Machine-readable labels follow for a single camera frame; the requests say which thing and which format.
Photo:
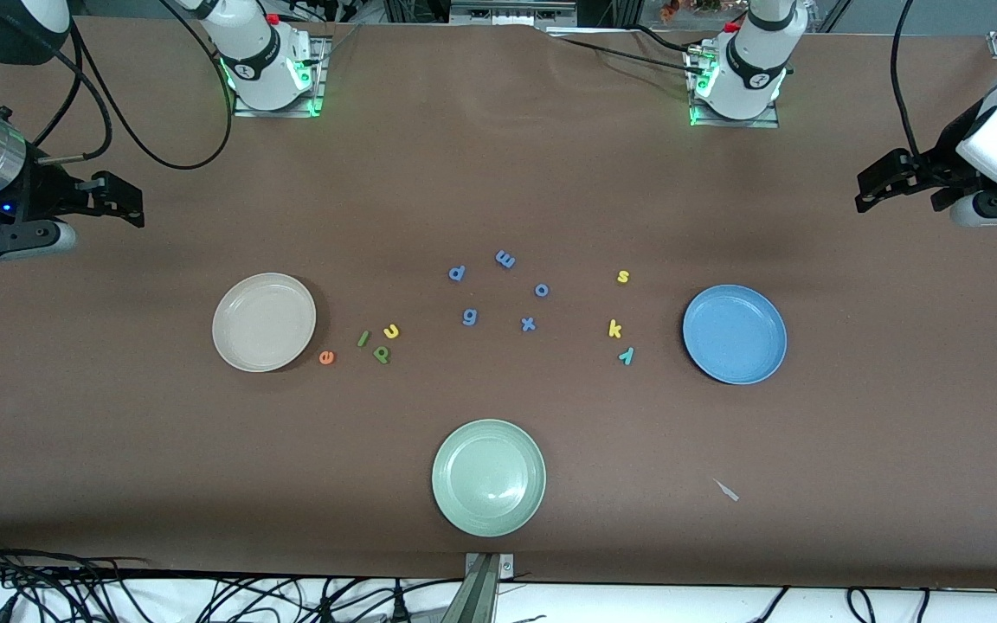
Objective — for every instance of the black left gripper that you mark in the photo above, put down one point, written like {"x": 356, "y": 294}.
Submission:
{"x": 938, "y": 163}

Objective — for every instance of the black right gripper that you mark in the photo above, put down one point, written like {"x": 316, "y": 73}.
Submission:
{"x": 37, "y": 192}

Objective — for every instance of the yellow letter u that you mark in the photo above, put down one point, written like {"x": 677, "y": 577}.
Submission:
{"x": 388, "y": 332}

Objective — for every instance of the green letter p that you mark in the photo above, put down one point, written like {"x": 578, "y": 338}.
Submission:
{"x": 380, "y": 356}

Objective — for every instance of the yellow letter k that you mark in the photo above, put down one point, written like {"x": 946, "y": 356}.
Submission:
{"x": 612, "y": 329}

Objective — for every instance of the teal letter y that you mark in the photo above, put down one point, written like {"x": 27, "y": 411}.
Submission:
{"x": 628, "y": 357}

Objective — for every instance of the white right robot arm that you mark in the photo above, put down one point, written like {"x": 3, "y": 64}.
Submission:
{"x": 256, "y": 61}

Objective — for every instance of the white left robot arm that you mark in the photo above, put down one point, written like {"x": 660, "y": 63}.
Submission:
{"x": 754, "y": 69}

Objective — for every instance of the beige brown plate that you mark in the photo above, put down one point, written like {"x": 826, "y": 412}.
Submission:
{"x": 263, "y": 322}

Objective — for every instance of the blue plate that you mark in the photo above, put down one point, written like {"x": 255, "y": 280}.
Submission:
{"x": 734, "y": 334}

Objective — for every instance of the blue letter p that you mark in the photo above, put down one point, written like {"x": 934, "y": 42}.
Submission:
{"x": 455, "y": 275}

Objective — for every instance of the small white paper scrap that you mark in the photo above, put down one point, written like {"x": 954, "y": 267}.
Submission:
{"x": 728, "y": 491}

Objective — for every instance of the blue letter g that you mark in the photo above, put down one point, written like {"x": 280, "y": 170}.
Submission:
{"x": 468, "y": 319}

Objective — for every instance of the brown table cover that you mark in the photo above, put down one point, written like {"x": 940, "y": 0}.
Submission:
{"x": 498, "y": 173}

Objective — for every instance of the blue letter m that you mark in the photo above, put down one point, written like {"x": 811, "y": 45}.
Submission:
{"x": 505, "y": 259}

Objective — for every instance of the grey metal box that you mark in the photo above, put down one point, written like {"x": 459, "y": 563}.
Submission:
{"x": 511, "y": 13}

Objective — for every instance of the pale green plate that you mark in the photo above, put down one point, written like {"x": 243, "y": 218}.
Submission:
{"x": 488, "y": 478}

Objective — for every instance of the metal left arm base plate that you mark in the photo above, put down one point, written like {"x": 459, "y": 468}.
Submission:
{"x": 732, "y": 124}

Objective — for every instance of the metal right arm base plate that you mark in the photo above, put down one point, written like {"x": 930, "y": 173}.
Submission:
{"x": 278, "y": 112}

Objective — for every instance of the metal bracket at table edge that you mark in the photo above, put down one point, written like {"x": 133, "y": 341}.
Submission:
{"x": 481, "y": 588}

